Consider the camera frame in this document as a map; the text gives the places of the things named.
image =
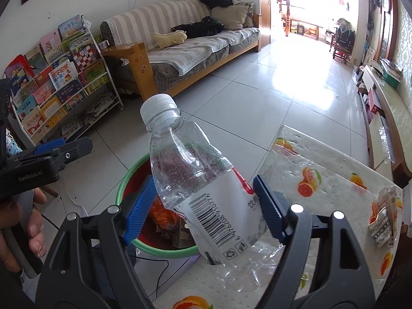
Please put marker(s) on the wooden door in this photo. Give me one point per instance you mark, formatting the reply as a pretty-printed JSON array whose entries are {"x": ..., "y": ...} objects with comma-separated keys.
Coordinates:
[{"x": 264, "y": 13}]

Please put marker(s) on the black jacket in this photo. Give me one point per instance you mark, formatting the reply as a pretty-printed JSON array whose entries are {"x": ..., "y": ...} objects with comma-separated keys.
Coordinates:
[{"x": 206, "y": 27}]

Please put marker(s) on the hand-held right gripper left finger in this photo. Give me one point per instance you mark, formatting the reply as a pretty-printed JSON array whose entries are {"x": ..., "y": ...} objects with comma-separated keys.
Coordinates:
[{"x": 140, "y": 209}]

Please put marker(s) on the person's left hand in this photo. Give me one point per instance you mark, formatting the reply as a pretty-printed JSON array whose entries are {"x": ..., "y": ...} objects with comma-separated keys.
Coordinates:
[{"x": 35, "y": 228}]

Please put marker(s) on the green and red plastic basin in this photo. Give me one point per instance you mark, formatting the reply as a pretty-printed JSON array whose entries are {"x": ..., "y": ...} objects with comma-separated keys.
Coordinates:
[{"x": 138, "y": 178}]

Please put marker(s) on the clear plastic wrapper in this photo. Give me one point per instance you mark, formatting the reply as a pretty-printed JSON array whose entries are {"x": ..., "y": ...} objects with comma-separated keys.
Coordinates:
[{"x": 386, "y": 141}]

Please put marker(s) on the wooden chair with dark clothes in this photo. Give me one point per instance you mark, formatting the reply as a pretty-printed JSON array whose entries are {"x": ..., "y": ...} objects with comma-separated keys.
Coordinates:
[{"x": 344, "y": 38}]

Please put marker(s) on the round wall clock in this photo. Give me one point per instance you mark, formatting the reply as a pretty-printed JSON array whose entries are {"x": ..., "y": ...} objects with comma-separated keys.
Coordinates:
[{"x": 385, "y": 2}]

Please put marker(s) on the patterned brown pillow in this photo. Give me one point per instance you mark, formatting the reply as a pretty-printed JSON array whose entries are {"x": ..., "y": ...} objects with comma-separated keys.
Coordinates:
[{"x": 249, "y": 14}]

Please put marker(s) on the light blue bottle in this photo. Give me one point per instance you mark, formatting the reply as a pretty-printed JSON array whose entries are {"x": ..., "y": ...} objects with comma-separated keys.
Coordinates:
[{"x": 14, "y": 144}]

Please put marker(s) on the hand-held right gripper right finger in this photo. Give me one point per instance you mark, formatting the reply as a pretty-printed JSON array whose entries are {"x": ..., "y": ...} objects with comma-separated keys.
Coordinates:
[{"x": 268, "y": 206}]

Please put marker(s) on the long beige cabinet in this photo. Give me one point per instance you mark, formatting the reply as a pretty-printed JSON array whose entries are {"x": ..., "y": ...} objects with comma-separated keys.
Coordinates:
[{"x": 400, "y": 116}]

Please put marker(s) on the beige pillow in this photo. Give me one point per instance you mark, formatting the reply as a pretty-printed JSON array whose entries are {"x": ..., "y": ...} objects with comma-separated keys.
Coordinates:
[{"x": 230, "y": 17}]

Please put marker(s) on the wooden post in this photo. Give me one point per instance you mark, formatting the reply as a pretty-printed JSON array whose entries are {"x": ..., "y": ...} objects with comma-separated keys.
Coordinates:
[{"x": 287, "y": 17}]

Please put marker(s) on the striped wooden-frame sofa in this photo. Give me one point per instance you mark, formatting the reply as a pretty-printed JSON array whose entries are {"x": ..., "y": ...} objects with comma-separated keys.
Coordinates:
[{"x": 167, "y": 70}]

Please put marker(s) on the cream plush toy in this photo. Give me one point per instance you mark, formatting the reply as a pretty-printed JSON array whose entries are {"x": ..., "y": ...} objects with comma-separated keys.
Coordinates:
[{"x": 169, "y": 38}]

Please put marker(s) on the fruit-print tablecloth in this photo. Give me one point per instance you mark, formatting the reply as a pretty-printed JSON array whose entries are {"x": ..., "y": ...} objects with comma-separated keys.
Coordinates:
[{"x": 334, "y": 193}]

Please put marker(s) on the low wooden shelf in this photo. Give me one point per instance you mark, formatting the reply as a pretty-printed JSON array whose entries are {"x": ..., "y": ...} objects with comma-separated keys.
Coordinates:
[{"x": 305, "y": 30}]

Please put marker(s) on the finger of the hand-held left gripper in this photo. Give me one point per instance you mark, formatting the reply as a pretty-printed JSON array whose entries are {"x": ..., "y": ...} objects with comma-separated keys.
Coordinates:
[
  {"x": 48, "y": 146},
  {"x": 74, "y": 153}
]

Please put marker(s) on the orange snack packet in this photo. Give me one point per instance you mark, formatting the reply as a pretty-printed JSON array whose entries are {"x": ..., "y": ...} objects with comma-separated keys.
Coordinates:
[{"x": 161, "y": 214}]

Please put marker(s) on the small white drink carton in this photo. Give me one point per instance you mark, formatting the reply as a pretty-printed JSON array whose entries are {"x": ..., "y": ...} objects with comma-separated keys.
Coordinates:
[{"x": 383, "y": 222}]

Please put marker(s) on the row of children's books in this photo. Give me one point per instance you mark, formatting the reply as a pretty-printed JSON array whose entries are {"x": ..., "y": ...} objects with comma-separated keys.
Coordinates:
[{"x": 64, "y": 77}]

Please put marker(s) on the green box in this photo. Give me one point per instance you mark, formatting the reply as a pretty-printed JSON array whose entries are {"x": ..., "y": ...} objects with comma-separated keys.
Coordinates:
[{"x": 392, "y": 77}]

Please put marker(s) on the clear plastic bottle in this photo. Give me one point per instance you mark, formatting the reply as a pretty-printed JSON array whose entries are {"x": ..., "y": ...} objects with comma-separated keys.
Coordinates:
[{"x": 180, "y": 154}]

